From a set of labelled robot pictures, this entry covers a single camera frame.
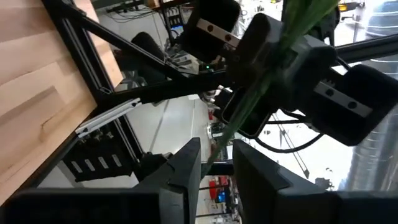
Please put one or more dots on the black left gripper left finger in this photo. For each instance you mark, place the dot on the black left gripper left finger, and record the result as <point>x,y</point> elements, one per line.
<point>177,186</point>

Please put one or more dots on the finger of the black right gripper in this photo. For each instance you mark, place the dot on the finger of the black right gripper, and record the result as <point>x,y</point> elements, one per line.
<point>308,68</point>
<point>252,46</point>

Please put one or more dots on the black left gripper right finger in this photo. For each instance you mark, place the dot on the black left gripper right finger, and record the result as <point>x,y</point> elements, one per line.
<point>258,186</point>

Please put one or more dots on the blue artificial flower bunch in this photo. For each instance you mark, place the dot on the blue artificial flower bunch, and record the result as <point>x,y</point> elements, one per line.
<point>298,18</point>

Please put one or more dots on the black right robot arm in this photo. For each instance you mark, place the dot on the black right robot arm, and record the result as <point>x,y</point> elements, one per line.
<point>367,49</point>

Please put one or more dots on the black block white labels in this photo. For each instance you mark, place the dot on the black block white labels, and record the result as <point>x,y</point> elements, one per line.
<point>99,149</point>

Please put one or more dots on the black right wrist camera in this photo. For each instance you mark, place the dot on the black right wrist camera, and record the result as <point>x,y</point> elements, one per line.
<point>263,124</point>

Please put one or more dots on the silver aluminium bracket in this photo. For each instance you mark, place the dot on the silver aluminium bracket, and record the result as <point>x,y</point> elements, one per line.
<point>109,116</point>

